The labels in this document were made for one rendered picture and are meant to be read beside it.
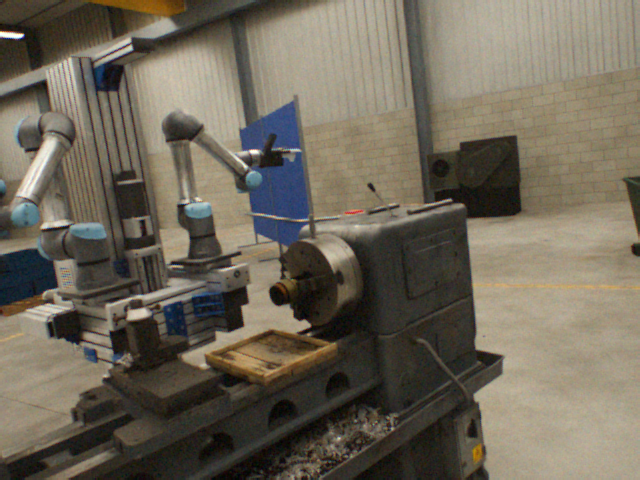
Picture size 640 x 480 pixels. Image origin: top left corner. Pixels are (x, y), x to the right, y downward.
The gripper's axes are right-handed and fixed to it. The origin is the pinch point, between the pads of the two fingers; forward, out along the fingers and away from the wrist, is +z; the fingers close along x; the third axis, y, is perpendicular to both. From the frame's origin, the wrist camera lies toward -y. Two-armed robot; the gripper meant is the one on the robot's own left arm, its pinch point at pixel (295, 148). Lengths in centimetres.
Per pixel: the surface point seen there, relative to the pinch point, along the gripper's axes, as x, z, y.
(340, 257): 89, -28, 29
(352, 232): 81, -18, 24
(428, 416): 109, -7, 89
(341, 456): 115, -46, 85
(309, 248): 81, -35, 26
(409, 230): 89, 1, 25
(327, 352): 101, -42, 56
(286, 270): 76, -43, 34
